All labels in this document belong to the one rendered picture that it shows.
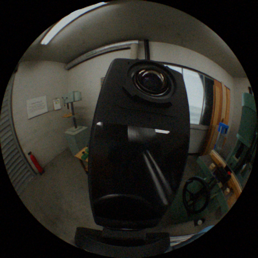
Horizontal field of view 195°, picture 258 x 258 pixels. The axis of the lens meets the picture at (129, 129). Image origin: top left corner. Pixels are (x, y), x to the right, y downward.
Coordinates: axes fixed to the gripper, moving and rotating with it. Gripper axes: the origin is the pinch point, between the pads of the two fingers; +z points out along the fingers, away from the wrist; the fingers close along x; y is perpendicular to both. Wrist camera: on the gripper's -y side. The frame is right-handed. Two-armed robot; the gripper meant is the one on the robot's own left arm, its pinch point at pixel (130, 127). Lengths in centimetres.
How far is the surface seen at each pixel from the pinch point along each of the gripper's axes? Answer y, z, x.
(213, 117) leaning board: -18, 89, 186
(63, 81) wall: -57, 161, -208
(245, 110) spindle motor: -24, -8, 66
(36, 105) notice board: 2, 71, -216
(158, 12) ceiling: -150, 42, 17
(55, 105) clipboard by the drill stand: 13, 126, -202
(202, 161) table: 25, 13, 65
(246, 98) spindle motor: -32, -10, 64
